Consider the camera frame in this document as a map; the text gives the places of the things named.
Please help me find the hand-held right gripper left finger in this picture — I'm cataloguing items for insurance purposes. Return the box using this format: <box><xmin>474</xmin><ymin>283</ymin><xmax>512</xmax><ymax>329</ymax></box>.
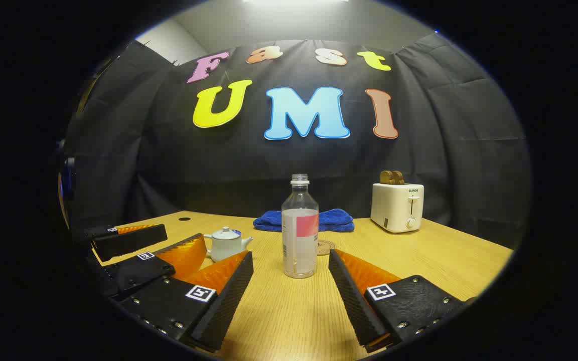
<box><xmin>118</xmin><ymin>251</ymin><xmax>254</xmax><ymax>354</ymax></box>

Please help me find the clear plastic water bottle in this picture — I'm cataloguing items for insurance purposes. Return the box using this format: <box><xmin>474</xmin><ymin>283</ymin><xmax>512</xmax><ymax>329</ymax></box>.
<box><xmin>281</xmin><ymin>173</ymin><xmax>320</xmax><ymax>279</ymax></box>

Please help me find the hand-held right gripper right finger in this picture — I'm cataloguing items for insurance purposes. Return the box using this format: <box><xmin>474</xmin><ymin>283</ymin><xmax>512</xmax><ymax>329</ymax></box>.
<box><xmin>328</xmin><ymin>249</ymin><xmax>476</xmax><ymax>354</ymax></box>

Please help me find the white ceramic teacup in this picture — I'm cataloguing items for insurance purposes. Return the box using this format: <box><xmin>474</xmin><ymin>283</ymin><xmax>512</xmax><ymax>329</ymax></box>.
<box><xmin>204</xmin><ymin>236</ymin><xmax>253</xmax><ymax>262</ymax></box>

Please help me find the white toaster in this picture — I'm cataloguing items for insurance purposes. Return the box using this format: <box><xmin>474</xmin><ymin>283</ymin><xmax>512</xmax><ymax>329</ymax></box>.
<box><xmin>370</xmin><ymin>183</ymin><xmax>425</xmax><ymax>234</ymax></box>

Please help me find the black backdrop cloth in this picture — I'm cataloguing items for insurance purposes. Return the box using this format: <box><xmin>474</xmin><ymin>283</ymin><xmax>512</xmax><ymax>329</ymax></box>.
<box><xmin>63</xmin><ymin>33</ymin><xmax>533</xmax><ymax>251</ymax></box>

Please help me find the white teacup lid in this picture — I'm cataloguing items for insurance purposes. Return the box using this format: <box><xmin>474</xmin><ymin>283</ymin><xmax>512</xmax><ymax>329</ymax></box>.
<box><xmin>213</xmin><ymin>226</ymin><xmax>242</xmax><ymax>241</ymax></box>

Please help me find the blue folded towel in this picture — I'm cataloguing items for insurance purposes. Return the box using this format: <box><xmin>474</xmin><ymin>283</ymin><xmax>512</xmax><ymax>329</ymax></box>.
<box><xmin>253</xmin><ymin>209</ymin><xmax>355</xmax><ymax>233</ymax></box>

